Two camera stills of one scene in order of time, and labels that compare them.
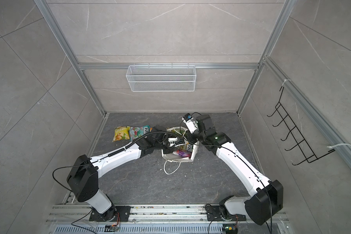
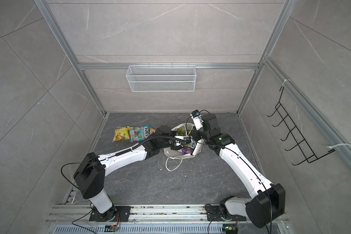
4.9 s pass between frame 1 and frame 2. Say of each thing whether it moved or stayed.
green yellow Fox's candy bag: moved
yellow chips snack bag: stayed
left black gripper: stayed
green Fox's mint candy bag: stayed
